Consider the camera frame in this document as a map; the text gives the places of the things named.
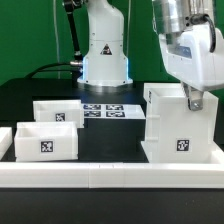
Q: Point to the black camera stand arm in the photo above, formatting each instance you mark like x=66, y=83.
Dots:
x=70, y=6

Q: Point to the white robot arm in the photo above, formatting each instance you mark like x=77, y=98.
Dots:
x=105, y=67

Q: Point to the white front fence rail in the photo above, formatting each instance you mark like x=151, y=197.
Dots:
x=118, y=175

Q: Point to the white front drawer tray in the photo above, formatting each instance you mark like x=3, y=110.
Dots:
x=46, y=141

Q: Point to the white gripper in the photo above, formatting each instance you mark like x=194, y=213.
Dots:
x=191, y=62

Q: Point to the white drawer cabinet box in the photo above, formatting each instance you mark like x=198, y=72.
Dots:
x=174, y=133

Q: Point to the white left fence rail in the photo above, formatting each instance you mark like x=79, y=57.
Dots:
x=5, y=140

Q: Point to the white fence rail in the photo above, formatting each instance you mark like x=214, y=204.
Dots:
x=118, y=175
x=5, y=140

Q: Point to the white drawer tray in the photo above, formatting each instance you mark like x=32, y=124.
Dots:
x=46, y=141
x=59, y=111

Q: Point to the fiducial marker sheet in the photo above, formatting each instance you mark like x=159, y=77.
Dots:
x=113, y=111

